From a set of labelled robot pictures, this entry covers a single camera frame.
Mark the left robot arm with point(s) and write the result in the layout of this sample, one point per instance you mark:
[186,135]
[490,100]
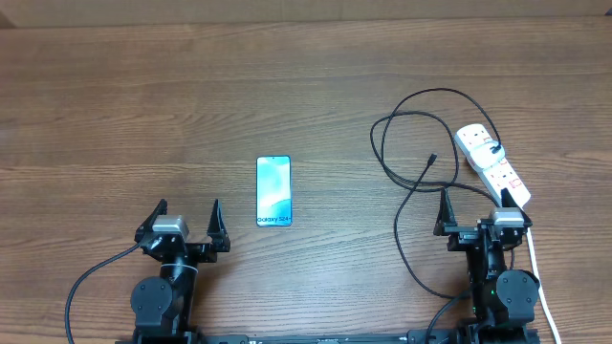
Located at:
[162,304]

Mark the white charger plug adapter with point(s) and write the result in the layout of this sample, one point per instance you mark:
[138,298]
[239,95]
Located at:
[486,155]

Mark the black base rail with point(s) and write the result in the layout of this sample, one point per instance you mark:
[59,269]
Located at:
[411,337]

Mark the Samsung Galaxy smartphone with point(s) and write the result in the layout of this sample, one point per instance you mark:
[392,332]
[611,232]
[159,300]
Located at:
[274,205]

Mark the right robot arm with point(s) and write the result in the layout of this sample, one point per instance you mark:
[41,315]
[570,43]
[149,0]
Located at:
[503,299]

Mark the white power strip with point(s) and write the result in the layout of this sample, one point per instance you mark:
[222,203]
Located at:
[497,177]

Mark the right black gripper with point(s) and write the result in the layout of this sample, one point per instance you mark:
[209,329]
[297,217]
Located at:
[461,235]

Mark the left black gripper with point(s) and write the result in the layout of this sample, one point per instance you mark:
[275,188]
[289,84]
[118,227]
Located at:
[216,231]

